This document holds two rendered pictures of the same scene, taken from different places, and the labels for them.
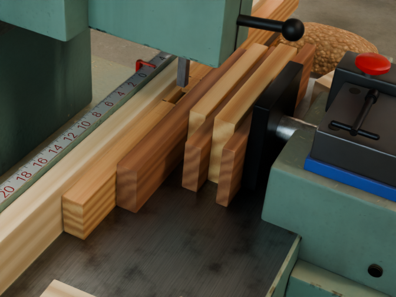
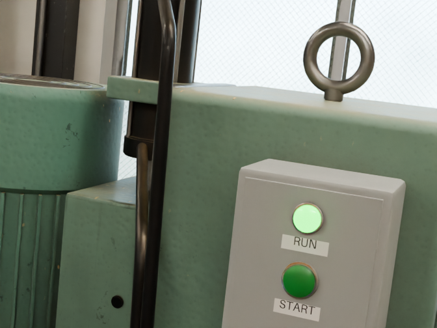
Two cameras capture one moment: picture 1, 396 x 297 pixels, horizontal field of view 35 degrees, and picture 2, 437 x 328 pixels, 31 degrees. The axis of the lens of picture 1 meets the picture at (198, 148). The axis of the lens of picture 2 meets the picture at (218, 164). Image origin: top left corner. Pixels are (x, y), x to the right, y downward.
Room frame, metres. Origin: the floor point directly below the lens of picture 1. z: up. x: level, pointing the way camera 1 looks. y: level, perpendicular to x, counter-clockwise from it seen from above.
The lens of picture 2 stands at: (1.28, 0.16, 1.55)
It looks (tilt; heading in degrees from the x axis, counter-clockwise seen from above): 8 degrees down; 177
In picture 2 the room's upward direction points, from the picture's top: 6 degrees clockwise
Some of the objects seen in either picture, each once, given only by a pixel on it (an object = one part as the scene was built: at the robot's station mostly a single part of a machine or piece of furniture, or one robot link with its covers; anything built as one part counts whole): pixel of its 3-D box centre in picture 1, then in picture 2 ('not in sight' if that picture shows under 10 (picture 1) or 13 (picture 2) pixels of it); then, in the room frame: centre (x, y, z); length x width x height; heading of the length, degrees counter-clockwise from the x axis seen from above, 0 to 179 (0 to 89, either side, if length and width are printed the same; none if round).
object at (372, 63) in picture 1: (372, 63); not in sight; (0.47, -0.14, 1.02); 0.03 x 0.03 x 0.01
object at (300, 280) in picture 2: not in sight; (298, 281); (0.81, 0.25, 1.42); 0.02 x 0.01 x 0.02; 67
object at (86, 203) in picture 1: (214, 73); not in sight; (0.60, -0.01, 0.92); 0.54 x 0.02 x 0.04; 157
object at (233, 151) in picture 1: (270, 116); not in sight; (0.51, -0.07, 0.93); 0.22 x 0.01 x 0.06; 157
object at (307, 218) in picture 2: not in sight; (307, 218); (0.81, 0.25, 1.46); 0.02 x 0.01 x 0.02; 67
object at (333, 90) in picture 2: not in sight; (337, 61); (0.64, 0.29, 1.55); 0.06 x 0.02 x 0.06; 67
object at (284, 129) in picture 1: (303, 135); not in sight; (0.46, -0.09, 0.95); 0.09 x 0.07 x 0.09; 157
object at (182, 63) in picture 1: (184, 62); not in sight; (0.52, 0.02, 0.97); 0.01 x 0.01 x 0.05; 67
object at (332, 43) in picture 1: (327, 43); not in sight; (0.70, -0.15, 0.92); 0.14 x 0.09 x 0.04; 67
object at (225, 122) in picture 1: (254, 109); not in sight; (0.51, -0.05, 0.94); 0.16 x 0.02 x 0.07; 157
